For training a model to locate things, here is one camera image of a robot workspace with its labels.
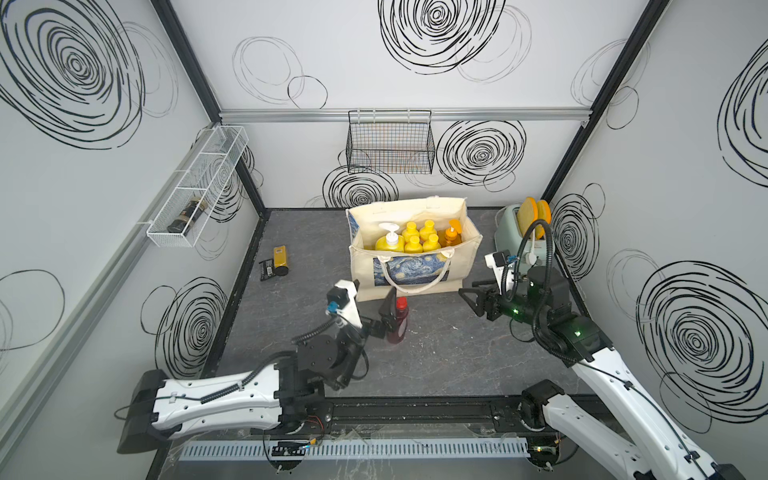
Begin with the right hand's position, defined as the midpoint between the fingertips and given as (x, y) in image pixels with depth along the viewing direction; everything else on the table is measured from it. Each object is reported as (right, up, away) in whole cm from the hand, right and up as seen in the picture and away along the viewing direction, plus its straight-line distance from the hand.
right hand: (469, 289), depth 70 cm
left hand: (-22, +2, -8) cm, 23 cm away
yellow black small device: (-56, +3, +29) cm, 64 cm away
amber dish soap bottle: (-1, +13, +14) cm, 19 cm away
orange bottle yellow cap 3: (-12, +10, +12) cm, 20 cm away
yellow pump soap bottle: (-18, +11, +11) cm, 24 cm away
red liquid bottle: (-17, -15, +11) cm, 25 cm away
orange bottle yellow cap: (-13, +14, +16) cm, 24 cm away
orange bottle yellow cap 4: (-7, +11, +12) cm, 18 cm away
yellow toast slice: (+25, +20, +23) cm, 39 cm away
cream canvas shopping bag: (-14, +1, +16) cm, 21 cm away
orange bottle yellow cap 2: (-8, +14, +16) cm, 23 cm away
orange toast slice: (+27, +20, +19) cm, 39 cm away
